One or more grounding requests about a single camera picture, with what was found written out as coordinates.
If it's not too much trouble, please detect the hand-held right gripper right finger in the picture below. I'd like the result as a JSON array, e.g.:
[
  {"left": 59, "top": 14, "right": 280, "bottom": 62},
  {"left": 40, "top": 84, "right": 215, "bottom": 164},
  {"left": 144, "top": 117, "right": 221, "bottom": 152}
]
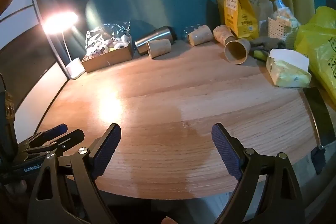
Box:
[{"left": 211, "top": 123, "right": 306, "bottom": 224}]

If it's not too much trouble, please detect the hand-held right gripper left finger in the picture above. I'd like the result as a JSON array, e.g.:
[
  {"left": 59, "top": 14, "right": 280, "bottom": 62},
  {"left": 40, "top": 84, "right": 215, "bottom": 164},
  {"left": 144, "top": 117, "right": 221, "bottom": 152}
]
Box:
[{"left": 28, "top": 123, "right": 122, "bottom": 224}]

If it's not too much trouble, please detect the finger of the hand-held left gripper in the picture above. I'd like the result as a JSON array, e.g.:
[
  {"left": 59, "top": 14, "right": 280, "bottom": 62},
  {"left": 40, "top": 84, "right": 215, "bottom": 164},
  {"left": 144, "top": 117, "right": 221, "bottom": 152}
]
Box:
[
  {"left": 25, "top": 123, "right": 68, "bottom": 146},
  {"left": 24, "top": 129, "right": 85, "bottom": 160}
]

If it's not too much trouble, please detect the brown paper cup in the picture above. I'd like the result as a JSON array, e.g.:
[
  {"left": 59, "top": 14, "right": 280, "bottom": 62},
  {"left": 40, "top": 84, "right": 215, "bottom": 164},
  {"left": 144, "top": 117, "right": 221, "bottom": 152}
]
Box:
[
  {"left": 187, "top": 25, "right": 214, "bottom": 46},
  {"left": 146, "top": 39, "right": 172, "bottom": 59},
  {"left": 224, "top": 38, "right": 252, "bottom": 65},
  {"left": 213, "top": 25, "right": 237, "bottom": 45}
]

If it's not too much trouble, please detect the person's left hand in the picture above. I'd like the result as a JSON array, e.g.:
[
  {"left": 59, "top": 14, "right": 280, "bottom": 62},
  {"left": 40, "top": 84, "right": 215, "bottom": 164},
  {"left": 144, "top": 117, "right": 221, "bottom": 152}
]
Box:
[{"left": 8, "top": 179, "right": 28, "bottom": 196}]

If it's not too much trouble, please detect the white desk lamp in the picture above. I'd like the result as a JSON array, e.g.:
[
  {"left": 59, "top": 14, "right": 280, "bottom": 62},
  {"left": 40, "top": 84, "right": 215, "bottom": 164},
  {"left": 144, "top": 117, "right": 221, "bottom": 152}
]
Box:
[{"left": 42, "top": 11, "right": 87, "bottom": 80}]

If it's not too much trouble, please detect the brown cardboard box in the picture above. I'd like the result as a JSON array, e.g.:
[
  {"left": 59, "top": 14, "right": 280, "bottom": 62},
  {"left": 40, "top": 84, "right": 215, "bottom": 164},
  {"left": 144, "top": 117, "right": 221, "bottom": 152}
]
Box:
[{"left": 81, "top": 42, "right": 134, "bottom": 73}]

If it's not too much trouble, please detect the black desk clamp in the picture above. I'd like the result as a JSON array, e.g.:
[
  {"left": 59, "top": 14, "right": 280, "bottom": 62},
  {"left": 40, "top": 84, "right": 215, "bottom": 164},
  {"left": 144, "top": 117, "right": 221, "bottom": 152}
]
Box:
[{"left": 311, "top": 146, "right": 326, "bottom": 174}]

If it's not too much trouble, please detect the yellow tissue pack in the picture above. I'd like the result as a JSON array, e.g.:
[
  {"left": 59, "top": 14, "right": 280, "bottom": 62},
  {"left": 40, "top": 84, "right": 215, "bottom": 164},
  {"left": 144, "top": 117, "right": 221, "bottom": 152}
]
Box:
[{"left": 266, "top": 49, "right": 312, "bottom": 88}]

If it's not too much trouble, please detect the yellow green sponge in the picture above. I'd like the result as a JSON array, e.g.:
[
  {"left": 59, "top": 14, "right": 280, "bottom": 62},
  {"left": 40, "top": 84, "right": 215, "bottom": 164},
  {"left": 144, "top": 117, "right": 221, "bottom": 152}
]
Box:
[{"left": 253, "top": 49, "right": 270, "bottom": 61}]

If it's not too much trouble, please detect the clear bag of wrapped candies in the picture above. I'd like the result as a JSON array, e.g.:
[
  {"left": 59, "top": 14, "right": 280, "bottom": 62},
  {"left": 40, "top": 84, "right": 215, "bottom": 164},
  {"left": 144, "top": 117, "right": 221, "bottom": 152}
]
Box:
[{"left": 85, "top": 21, "right": 132, "bottom": 56}]

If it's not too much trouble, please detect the grey cloth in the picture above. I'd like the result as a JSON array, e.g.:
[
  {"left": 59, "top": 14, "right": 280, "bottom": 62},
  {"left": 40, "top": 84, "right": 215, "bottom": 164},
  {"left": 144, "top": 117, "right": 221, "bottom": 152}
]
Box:
[{"left": 248, "top": 36, "right": 286, "bottom": 52}]

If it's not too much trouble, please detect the stainless steel tumbler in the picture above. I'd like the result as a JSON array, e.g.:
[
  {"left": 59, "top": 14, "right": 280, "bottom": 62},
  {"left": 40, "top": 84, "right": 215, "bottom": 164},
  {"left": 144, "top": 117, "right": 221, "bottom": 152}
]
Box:
[{"left": 135, "top": 26, "right": 176, "bottom": 54}]

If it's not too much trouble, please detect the white plastic basket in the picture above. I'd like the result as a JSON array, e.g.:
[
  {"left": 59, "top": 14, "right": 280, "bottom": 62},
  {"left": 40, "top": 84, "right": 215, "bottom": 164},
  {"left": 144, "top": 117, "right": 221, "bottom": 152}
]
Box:
[{"left": 268, "top": 17, "right": 287, "bottom": 39}]

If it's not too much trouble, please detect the yellow paper bag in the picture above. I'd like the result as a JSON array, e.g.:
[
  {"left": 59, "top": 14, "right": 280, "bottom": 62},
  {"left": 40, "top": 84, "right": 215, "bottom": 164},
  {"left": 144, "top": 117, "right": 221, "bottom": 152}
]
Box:
[{"left": 216, "top": 0, "right": 260, "bottom": 39}]

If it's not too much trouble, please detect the yellow plastic bag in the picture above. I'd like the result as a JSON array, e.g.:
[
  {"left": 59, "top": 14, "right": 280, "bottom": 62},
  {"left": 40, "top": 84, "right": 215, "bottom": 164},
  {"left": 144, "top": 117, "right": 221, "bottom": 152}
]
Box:
[{"left": 294, "top": 6, "right": 336, "bottom": 106}]

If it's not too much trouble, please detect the beige paper bag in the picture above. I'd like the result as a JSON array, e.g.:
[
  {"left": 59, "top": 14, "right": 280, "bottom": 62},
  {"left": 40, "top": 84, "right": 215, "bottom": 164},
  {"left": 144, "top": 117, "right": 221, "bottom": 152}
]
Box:
[{"left": 244, "top": 0, "right": 275, "bottom": 37}]

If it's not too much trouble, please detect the clear plastic bottle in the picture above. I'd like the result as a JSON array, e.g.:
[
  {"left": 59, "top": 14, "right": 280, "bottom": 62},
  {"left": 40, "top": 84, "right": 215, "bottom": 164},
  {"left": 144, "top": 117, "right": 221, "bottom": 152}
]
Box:
[{"left": 274, "top": 0, "right": 290, "bottom": 14}]

